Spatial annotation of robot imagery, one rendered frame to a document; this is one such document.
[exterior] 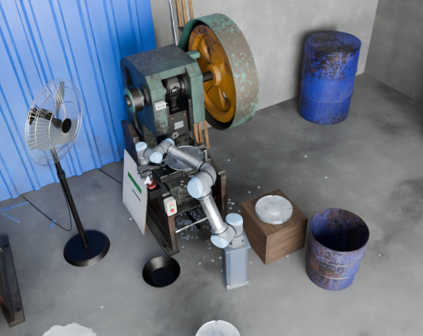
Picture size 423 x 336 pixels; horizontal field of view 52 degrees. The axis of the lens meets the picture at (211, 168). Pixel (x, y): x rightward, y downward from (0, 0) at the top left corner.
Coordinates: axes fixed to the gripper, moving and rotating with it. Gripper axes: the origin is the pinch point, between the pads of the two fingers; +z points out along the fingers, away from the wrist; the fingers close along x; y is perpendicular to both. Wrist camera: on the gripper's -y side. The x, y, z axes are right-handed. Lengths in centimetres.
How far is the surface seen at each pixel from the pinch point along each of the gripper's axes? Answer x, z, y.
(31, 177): -132, 57, 75
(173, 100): -17, -49, -32
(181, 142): -11.4, -16.3, -32.0
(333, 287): 102, 73, -94
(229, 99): -4, -45, -70
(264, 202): 28, 39, -82
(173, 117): -14, -38, -30
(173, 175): -7.9, 8.2, -21.0
